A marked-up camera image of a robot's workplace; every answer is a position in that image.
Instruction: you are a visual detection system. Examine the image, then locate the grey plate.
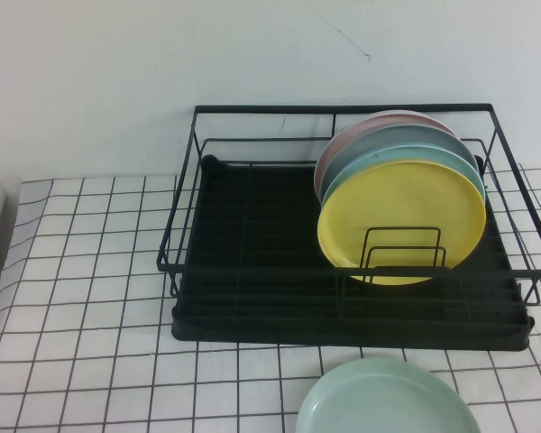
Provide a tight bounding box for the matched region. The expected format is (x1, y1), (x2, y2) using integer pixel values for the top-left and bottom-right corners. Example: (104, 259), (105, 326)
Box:
(319, 124), (479, 205)

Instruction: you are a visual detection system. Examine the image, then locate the mint green plate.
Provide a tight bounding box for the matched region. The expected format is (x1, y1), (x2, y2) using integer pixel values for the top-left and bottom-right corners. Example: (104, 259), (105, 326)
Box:
(295, 358), (481, 433)

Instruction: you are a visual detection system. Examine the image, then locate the black wire dish rack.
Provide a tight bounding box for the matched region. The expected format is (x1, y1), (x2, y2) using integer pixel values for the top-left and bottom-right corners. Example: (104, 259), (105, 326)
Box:
(156, 103), (541, 308)

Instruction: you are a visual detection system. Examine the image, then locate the black dish drying rack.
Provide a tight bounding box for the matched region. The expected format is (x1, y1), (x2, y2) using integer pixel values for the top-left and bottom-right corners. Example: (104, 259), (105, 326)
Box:
(170, 153), (536, 352)

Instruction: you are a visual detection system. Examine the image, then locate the white black-grid tablecloth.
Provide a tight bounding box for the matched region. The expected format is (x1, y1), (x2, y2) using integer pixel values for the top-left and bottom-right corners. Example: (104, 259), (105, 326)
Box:
(0, 164), (541, 433)

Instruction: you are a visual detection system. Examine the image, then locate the pink plate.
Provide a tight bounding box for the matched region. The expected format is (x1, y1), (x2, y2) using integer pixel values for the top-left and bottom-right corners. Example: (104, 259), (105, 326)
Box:
(313, 110), (461, 204)

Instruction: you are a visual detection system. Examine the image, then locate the light blue plate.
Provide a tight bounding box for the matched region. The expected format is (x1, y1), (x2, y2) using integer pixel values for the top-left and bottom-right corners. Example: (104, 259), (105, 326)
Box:
(320, 143), (487, 213)

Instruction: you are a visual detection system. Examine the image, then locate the yellow plate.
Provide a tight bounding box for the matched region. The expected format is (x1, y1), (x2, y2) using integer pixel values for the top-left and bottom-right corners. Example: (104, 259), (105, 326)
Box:
(316, 160), (487, 287)

